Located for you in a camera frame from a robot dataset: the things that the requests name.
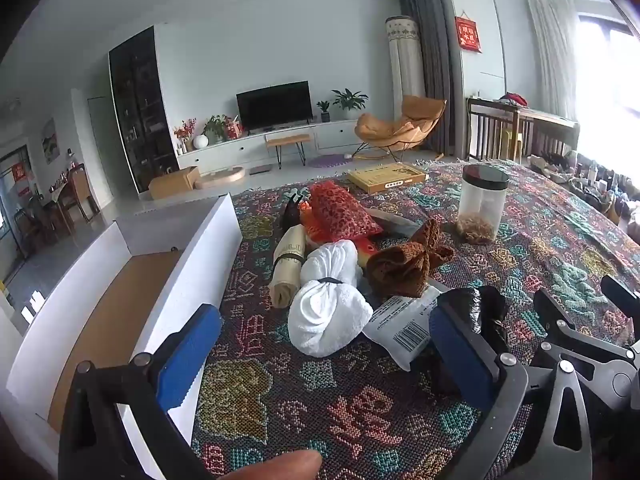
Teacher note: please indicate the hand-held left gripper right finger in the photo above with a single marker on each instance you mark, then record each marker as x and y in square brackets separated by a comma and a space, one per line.
[460, 355]

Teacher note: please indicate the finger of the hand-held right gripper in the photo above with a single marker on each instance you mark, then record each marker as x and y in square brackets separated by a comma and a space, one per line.
[555, 310]
[620, 292]

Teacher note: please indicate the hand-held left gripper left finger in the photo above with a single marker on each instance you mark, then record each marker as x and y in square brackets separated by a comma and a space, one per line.
[187, 355]

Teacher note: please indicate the white wet wipes packet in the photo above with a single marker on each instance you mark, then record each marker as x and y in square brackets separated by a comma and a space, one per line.
[400, 325]

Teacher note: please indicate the brown knitted cloth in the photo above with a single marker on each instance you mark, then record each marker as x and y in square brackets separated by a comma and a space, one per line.
[400, 265]

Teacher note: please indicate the white storage box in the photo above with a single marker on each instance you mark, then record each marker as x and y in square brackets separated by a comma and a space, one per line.
[210, 240]

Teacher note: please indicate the beige cloth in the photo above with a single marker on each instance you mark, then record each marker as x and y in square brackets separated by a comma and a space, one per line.
[286, 270]

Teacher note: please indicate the white towel bundle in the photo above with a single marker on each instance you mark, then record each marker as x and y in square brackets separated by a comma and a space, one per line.
[325, 310]

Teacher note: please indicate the red leopard mesh bag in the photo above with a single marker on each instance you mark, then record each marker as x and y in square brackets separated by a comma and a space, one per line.
[340, 210]

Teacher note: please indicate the person's left hand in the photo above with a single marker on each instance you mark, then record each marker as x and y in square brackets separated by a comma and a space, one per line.
[280, 466]

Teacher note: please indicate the patterned woven blanket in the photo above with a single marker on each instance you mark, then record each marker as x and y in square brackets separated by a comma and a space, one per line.
[530, 240]

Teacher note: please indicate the row of small bottles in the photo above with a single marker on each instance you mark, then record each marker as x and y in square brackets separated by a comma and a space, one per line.
[590, 180]

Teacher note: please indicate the clear jar with black lid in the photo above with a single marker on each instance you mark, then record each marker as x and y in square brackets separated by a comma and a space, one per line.
[480, 205]

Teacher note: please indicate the cardboard box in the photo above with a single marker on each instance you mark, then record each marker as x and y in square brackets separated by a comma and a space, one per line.
[172, 184]

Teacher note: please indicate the orange fish plush pillow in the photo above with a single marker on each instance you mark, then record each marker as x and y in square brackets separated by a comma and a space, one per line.
[312, 232]

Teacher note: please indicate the round beige tray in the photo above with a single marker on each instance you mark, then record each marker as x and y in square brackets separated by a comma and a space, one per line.
[222, 177]

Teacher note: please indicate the flat wooden game box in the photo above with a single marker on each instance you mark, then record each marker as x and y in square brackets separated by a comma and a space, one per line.
[387, 178]

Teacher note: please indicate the wooden crib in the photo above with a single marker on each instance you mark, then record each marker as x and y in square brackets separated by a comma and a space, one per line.
[490, 130]

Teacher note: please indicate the round white vase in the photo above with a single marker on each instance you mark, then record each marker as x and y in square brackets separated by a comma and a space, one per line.
[200, 141]

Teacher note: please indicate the red cloth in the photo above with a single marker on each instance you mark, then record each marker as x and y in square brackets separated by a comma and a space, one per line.
[512, 100]

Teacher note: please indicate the red flower arrangement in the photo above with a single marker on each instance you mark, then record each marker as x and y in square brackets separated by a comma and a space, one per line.
[184, 132]

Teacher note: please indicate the bushy green potted plant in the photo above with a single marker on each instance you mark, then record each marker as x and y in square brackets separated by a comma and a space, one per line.
[215, 127]

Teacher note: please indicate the red gift box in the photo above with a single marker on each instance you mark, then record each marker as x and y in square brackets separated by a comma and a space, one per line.
[233, 130]

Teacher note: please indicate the orange rocking chair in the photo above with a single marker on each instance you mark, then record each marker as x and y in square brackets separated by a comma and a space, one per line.
[400, 130]

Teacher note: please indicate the purple round rug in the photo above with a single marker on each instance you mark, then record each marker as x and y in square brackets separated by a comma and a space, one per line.
[330, 161]

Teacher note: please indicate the wooden bench with black legs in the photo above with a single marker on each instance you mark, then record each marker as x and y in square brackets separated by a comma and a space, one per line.
[287, 139]

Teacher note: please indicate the white sheer curtain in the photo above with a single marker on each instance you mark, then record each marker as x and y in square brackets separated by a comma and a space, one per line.
[552, 55]

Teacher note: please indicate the black glass display cabinet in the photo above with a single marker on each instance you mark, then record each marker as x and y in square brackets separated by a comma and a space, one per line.
[142, 110]

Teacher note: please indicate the white television cabinet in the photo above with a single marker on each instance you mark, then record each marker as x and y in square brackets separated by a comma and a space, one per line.
[330, 135]

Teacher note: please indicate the black television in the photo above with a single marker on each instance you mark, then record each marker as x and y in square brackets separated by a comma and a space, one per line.
[274, 106]

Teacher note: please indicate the white standing air conditioner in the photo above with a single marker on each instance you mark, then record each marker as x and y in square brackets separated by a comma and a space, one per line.
[405, 80]

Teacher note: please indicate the large green potted plant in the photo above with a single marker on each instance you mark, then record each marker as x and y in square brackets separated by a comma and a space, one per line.
[350, 101]

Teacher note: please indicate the small green potted plant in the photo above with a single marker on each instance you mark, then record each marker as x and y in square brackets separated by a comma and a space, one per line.
[324, 109]

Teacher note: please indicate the grey curtain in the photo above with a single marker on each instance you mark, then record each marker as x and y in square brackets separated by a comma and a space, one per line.
[435, 50]

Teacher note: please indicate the framed wall picture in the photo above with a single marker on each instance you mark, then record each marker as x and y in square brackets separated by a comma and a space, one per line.
[50, 140]

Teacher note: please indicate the red wall hanging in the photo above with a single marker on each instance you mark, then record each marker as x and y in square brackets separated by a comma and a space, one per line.
[468, 34]

